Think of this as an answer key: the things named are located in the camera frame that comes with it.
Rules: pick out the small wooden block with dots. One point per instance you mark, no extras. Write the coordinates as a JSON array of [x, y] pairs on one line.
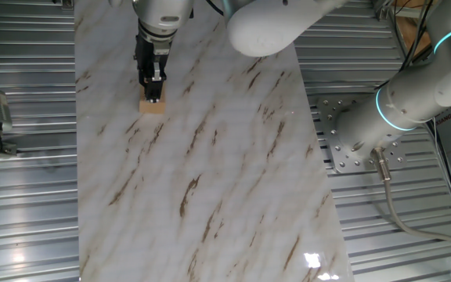
[[159, 108]]

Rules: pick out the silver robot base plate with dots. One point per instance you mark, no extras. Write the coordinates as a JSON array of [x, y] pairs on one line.
[[325, 111]]

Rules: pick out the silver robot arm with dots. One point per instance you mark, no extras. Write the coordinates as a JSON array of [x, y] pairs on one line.
[[268, 27]]

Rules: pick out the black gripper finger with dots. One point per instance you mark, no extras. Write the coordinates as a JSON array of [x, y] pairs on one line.
[[154, 92], [142, 81]]

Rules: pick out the marble pattern mat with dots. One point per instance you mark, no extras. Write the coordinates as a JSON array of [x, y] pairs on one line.
[[229, 176]]

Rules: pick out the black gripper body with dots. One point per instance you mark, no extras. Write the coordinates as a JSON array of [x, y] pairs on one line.
[[143, 58]]

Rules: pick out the silver metal bracket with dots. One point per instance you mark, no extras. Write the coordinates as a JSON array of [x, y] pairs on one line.
[[386, 9]]

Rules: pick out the brown wooden board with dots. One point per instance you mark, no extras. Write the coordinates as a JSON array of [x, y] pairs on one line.
[[403, 31]]

